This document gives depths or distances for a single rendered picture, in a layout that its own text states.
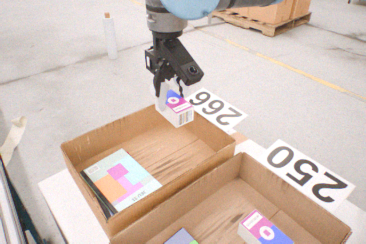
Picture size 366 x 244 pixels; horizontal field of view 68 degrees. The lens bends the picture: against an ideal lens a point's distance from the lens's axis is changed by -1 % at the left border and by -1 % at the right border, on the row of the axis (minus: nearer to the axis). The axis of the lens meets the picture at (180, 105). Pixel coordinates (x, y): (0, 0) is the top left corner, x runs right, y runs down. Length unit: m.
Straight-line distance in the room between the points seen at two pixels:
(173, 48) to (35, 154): 1.66
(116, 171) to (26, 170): 1.33
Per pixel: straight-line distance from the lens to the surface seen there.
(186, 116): 0.70
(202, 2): 0.46
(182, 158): 0.82
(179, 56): 0.61
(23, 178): 2.01
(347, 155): 2.20
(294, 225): 0.74
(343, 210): 0.82
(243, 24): 4.11
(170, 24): 0.59
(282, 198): 0.72
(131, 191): 0.72
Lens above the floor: 1.35
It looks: 35 degrees down
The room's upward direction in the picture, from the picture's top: straight up
